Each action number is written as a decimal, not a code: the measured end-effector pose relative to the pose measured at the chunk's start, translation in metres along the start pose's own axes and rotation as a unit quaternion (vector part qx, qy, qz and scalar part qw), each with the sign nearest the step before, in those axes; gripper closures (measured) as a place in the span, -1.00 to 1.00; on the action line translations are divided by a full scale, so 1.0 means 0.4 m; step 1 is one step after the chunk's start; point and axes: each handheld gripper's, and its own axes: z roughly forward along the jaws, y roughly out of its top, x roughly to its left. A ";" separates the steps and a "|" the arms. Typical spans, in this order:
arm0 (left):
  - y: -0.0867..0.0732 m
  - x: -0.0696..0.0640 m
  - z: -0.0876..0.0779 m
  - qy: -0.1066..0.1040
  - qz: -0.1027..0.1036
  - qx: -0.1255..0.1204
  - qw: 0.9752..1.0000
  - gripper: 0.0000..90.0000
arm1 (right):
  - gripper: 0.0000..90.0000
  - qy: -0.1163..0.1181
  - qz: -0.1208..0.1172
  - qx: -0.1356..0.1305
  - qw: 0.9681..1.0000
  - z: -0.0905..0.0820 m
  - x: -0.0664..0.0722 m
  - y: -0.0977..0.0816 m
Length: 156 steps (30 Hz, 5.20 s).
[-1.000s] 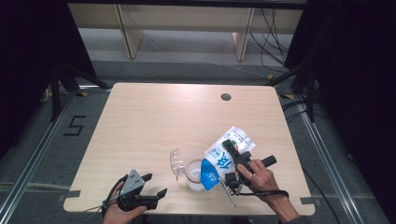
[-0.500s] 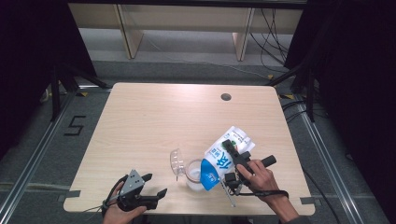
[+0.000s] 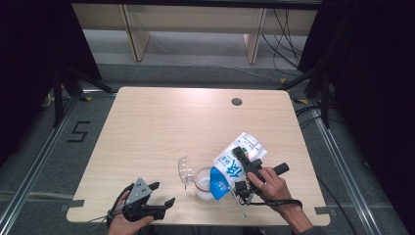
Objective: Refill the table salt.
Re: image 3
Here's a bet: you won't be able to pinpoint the clear glass jar with lid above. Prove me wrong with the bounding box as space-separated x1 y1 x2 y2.
177 155 217 201

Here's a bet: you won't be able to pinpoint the blue and white pouch bag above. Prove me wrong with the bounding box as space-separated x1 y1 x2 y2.
208 131 268 202

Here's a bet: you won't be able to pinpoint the long black floor cable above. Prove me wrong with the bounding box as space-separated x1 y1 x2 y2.
316 176 359 235

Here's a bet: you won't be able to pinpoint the black floor cables by stand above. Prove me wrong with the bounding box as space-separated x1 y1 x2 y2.
295 103 345 129

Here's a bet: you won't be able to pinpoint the hanging black cable bundle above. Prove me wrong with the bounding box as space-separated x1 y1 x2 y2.
260 9 306 78

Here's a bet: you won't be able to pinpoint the person's left hand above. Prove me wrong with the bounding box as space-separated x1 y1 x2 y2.
107 191 156 235

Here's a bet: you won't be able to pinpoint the person's right hand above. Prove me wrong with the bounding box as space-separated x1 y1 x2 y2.
246 166 293 213

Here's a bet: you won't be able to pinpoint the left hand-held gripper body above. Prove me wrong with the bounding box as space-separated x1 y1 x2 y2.
122 177 166 223

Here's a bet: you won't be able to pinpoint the black metal stand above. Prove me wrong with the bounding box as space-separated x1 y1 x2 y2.
277 64 333 129
52 65 117 128

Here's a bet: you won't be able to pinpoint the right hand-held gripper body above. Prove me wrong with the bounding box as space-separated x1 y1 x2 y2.
232 159 291 218

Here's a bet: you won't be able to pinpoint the left hand-held gripper cable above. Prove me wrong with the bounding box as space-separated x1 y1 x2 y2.
89 183 136 229

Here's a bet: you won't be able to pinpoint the black curtain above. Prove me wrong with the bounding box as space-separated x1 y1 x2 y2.
0 0 103 168
298 0 415 235

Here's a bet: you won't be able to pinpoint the aluminium floor rail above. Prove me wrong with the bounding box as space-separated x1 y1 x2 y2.
307 99 382 235
0 95 80 235

